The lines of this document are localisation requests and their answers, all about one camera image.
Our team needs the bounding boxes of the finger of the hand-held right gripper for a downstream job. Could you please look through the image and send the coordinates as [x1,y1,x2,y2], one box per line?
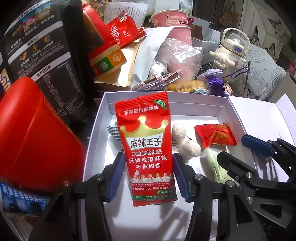
[241,134,296,163]
[217,151,264,186]

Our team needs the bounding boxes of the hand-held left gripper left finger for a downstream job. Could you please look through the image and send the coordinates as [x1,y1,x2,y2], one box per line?
[29,152,127,241]

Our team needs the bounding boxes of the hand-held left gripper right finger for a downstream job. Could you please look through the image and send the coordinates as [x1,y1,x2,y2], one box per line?
[172,153,269,241]

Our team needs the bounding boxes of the pale green packet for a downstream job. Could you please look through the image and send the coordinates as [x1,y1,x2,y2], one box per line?
[203,148,234,184]

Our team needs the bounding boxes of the white plush toy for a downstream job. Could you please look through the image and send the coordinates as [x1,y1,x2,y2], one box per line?
[171,123,202,163]

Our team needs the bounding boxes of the small red crinkled packet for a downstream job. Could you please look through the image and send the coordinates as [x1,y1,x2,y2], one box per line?
[194,123,238,149]

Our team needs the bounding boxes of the red snack packet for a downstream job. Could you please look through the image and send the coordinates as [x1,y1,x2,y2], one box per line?
[115,91,179,207]

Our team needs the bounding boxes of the lavender gift box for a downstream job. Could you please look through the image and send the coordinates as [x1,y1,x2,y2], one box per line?
[79,91,296,241]

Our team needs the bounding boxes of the clear glass cup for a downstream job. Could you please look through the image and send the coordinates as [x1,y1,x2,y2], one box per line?
[228,69,267,100]

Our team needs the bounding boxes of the chair with pale blue cover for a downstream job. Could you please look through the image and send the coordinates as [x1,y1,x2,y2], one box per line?
[240,44,287,100]

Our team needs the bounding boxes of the red canister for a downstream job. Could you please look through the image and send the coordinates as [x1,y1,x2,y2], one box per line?
[0,77,93,193]

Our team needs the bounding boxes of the yellow snack bag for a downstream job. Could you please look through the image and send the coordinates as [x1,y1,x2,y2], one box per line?
[166,80,207,92]

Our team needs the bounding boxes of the blue tablet tube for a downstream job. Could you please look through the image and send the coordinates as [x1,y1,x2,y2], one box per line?
[0,178,52,216]

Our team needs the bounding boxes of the white cartoon water bottle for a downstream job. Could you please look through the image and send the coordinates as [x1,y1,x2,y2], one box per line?
[209,27,250,70]

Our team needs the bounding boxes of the silver foil tubes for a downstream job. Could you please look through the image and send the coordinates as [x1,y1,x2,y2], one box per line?
[132,69,185,90]

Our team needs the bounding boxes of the kraft paper bag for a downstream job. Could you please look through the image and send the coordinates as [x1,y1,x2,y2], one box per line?
[93,27,149,88]

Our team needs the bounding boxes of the pinkish plastic bag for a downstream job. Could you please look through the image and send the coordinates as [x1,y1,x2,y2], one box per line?
[148,37,204,80]

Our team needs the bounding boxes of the red and gold carton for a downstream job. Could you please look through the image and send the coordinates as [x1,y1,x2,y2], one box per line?
[89,41,128,77]

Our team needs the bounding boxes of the grey cardboard box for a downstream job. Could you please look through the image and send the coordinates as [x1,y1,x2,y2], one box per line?
[192,22,223,45]

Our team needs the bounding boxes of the black printed pouch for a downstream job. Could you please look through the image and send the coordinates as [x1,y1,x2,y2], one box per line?
[4,0,98,126]

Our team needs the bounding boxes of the red sachet packets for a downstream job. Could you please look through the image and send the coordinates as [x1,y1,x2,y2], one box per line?
[106,12,148,47]

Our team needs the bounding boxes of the pink instant food bowl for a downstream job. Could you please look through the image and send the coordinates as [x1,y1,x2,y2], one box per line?
[150,9,194,27]

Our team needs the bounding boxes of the white printed paper sheet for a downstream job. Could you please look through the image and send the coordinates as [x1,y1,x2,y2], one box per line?
[104,0,149,24]

